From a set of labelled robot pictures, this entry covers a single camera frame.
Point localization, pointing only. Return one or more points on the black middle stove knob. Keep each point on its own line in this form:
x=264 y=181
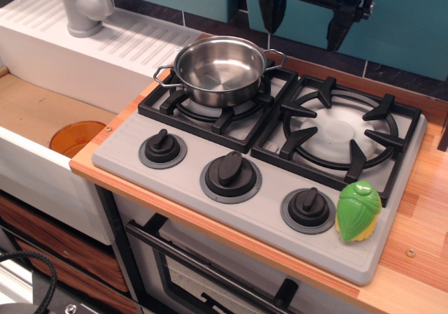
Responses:
x=231 y=179

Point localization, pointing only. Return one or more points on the oven door with handle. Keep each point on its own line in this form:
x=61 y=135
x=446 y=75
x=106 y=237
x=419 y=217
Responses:
x=194 y=274

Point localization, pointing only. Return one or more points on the orange sink drain plate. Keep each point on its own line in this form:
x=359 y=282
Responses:
x=72 y=138

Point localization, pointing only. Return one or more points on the green yellow toy corncob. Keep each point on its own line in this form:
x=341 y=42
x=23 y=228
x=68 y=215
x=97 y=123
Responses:
x=358 y=209

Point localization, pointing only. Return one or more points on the black left burner grate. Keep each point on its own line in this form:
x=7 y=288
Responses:
x=235 y=127

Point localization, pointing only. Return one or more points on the white toy sink unit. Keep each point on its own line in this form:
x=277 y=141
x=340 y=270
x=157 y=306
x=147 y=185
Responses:
x=50 y=79

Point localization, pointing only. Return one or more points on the grey toy stove top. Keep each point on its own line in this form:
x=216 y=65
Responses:
x=260 y=216

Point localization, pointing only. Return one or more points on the teal cabinet right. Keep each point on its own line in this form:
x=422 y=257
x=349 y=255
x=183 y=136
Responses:
x=410 y=35

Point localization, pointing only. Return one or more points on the black left stove knob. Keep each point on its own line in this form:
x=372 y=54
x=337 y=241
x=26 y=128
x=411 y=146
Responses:
x=162 y=150

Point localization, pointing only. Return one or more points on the grey toy faucet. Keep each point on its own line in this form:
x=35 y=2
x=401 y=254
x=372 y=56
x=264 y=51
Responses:
x=85 y=17

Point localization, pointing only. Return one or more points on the wooden drawer front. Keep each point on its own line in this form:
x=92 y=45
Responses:
x=84 y=265

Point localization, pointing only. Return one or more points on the black right stove knob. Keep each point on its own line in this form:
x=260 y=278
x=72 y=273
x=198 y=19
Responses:
x=308 y=211

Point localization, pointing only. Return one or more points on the black stove knob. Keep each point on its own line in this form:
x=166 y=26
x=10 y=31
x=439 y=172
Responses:
x=308 y=211
x=231 y=179
x=162 y=150

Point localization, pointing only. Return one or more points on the stainless steel pot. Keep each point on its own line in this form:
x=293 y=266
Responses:
x=220 y=71

